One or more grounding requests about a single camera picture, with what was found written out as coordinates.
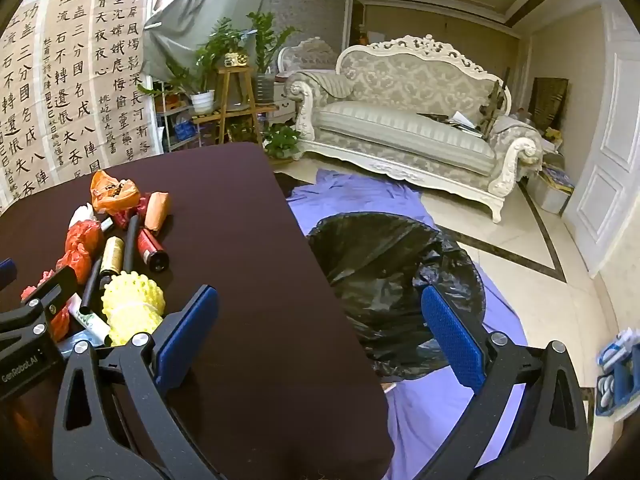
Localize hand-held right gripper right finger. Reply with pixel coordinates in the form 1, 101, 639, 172
415, 285, 591, 480

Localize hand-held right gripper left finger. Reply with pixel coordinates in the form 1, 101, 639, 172
52, 284, 221, 480

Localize red plastic bag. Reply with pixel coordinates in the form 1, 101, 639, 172
54, 220, 107, 286

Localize yellow foam fruit net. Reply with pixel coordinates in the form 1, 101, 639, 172
101, 270, 167, 347

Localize gold label small bottle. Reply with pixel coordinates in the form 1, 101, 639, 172
98, 236, 126, 277

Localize black tube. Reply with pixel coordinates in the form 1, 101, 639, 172
79, 259, 103, 311
124, 217, 142, 273

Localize black bag lined trash bin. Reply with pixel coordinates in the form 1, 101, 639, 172
306, 212, 487, 380

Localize red cylindrical bottle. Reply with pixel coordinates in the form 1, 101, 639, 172
137, 228, 170, 273

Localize orange plastic bag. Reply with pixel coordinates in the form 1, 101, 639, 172
90, 170, 143, 215

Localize pink crumpled plastic piece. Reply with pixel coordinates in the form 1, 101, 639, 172
20, 270, 56, 301

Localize white teal squeeze tube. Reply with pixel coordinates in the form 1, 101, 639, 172
67, 294, 112, 346

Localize blue foil wrapper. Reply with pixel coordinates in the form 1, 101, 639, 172
57, 332, 101, 361

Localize white crumpled tissue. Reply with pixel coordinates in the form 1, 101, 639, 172
68, 202, 96, 228

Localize calligraphy paper scroll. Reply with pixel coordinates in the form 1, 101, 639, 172
90, 0, 165, 163
42, 0, 108, 186
0, 5, 56, 213

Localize purple floor cloth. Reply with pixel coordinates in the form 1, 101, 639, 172
285, 169, 531, 480

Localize grey storage box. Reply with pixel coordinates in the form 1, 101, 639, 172
525, 160, 576, 216

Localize metal shelf rack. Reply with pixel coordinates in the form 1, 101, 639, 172
155, 102, 196, 153

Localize white ornate grey sofa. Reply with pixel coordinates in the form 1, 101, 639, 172
289, 35, 543, 223

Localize small green floor plant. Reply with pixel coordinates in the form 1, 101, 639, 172
262, 122, 301, 161

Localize white flowerpot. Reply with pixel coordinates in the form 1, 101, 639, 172
190, 90, 216, 115

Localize white panelled door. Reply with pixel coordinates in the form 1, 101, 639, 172
562, 0, 640, 278

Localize wooden plant stand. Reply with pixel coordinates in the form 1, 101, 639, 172
192, 66, 278, 146

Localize dark patterned panel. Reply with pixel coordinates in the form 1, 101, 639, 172
529, 77, 570, 133

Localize green fern plant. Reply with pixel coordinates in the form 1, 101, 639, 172
165, 17, 248, 106

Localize tall green potted plant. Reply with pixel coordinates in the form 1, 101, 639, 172
245, 10, 298, 106

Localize white ornate armchair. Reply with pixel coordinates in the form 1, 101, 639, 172
277, 37, 341, 86

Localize grey hanging cloth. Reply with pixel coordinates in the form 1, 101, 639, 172
142, 0, 273, 81

